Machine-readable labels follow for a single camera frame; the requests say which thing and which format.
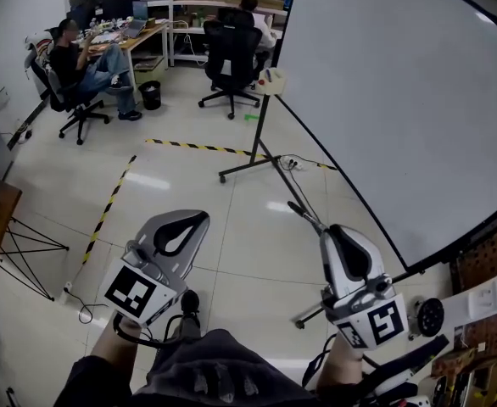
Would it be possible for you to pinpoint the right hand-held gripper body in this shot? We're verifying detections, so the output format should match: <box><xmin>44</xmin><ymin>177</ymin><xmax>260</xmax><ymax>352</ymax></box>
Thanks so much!
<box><xmin>320</xmin><ymin>276</ymin><xmax>409</xmax><ymax>351</ymax></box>

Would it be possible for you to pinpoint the person's left forearm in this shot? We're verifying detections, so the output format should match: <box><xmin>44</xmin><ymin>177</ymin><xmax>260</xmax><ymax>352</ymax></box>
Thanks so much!
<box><xmin>89</xmin><ymin>315</ymin><xmax>142</xmax><ymax>368</ymax></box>

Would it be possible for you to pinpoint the white whiteboard on black stand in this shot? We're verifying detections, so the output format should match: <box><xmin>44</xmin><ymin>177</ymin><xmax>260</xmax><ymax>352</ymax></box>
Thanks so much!
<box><xmin>217</xmin><ymin>0</ymin><xmax>497</xmax><ymax>330</ymax></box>

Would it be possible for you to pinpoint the open laptop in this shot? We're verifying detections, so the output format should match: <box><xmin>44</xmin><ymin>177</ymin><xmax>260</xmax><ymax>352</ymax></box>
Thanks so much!
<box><xmin>123</xmin><ymin>0</ymin><xmax>148</xmax><ymax>37</ymax></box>

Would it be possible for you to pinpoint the white shelf rack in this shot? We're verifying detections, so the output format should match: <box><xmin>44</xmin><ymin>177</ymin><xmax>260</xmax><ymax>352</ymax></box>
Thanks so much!
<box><xmin>65</xmin><ymin>0</ymin><xmax>299</xmax><ymax>70</ymax></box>

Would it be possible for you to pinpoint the person's dark clothed body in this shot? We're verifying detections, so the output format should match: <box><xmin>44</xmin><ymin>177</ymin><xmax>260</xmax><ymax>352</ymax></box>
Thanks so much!
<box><xmin>64</xmin><ymin>311</ymin><xmax>360</xmax><ymax>407</ymax></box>

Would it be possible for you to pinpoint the yellow black floor tape strip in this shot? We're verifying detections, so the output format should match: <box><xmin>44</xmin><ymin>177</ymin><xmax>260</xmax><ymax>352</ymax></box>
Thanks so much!
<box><xmin>81</xmin><ymin>154</ymin><xmax>138</xmax><ymax>265</ymax></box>
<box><xmin>145</xmin><ymin>137</ymin><xmax>338</xmax><ymax>172</ymax></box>

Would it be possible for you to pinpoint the black cable reel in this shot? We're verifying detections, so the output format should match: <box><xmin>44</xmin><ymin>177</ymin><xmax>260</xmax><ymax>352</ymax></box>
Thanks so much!
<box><xmin>408</xmin><ymin>297</ymin><xmax>445</xmax><ymax>341</ymax></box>

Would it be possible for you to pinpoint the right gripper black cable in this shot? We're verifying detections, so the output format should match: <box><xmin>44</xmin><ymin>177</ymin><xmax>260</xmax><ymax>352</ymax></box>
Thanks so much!
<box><xmin>301</xmin><ymin>335</ymin><xmax>338</xmax><ymax>387</ymax></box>

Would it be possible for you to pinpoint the black monitor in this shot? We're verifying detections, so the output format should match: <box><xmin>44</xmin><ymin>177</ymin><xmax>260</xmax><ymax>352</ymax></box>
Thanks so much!
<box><xmin>68</xmin><ymin>0</ymin><xmax>135</xmax><ymax>33</ymax></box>

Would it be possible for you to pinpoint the grey black office chair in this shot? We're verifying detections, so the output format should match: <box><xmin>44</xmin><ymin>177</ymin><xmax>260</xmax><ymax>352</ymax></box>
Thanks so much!
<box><xmin>23</xmin><ymin>31</ymin><xmax>110</xmax><ymax>146</ymax></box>

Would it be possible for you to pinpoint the pale green storage box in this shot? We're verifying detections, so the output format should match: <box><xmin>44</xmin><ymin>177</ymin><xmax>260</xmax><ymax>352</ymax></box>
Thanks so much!
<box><xmin>131</xmin><ymin>55</ymin><xmax>167</xmax><ymax>84</ymax></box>

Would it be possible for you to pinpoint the black mesh office chair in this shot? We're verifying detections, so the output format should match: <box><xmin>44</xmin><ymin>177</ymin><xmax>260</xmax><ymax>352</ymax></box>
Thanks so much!
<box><xmin>198</xmin><ymin>20</ymin><xmax>263</xmax><ymax>121</ymax></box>

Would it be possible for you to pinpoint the yellow marker tray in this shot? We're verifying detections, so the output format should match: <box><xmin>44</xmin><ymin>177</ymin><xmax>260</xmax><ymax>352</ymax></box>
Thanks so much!
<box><xmin>258</xmin><ymin>68</ymin><xmax>288</xmax><ymax>97</ymax></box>

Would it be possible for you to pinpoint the wooden desk with white legs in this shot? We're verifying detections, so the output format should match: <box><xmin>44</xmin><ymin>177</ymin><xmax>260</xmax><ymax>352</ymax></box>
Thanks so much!
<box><xmin>76</xmin><ymin>19</ymin><xmax>171</xmax><ymax>105</ymax></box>

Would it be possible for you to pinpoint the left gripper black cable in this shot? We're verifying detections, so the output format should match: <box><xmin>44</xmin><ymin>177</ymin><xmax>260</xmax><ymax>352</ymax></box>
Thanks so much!
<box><xmin>112</xmin><ymin>311</ymin><xmax>194</xmax><ymax>347</ymax></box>

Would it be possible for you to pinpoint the person's right forearm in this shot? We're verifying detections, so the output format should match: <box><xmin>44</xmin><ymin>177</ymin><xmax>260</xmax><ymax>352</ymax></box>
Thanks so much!
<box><xmin>316</xmin><ymin>332</ymin><xmax>366</xmax><ymax>392</ymax></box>

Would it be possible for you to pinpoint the white paper sheet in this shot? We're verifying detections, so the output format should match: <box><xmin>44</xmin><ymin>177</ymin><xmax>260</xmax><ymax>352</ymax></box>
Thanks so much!
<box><xmin>438</xmin><ymin>265</ymin><xmax>497</xmax><ymax>332</ymax></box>

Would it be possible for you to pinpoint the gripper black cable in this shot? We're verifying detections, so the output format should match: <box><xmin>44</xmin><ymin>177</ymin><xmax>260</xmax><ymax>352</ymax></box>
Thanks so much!
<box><xmin>301</xmin><ymin>335</ymin><xmax>338</xmax><ymax>387</ymax></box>
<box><xmin>112</xmin><ymin>311</ymin><xmax>194</xmax><ymax>347</ymax></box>

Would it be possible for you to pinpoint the cardboard box with striped tape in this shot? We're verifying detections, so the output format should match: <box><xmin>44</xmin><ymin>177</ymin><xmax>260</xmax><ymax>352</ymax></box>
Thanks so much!
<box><xmin>433</xmin><ymin>345</ymin><xmax>497</xmax><ymax>407</ymax></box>

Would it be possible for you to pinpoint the brown pegboard panel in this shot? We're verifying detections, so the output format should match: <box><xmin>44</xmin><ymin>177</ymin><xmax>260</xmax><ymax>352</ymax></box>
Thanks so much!
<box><xmin>450</xmin><ymin>201</ymin><xmax>497</xmax><ymax>407</ymax></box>

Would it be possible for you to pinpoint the black trash bin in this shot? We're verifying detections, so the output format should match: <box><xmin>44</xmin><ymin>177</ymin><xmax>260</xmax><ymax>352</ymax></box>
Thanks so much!
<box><xmin>137</xmin><ymin>80</ymin><xmax>163</xmax><ymax>111</ymax></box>

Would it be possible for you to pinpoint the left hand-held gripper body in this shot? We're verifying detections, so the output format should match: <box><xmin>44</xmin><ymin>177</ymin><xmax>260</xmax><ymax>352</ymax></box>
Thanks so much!
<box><xmin>98</xmin><ymin>239</ymin><xmax>188</xmax><ymax>328</ymax></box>

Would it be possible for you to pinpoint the person's black left shoe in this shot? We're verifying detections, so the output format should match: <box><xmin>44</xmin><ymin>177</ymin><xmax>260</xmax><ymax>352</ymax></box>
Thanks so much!
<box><xmin>180</xmin><ymin>289</ymin><xmax>202</xmax><ymax>315</ymax></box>

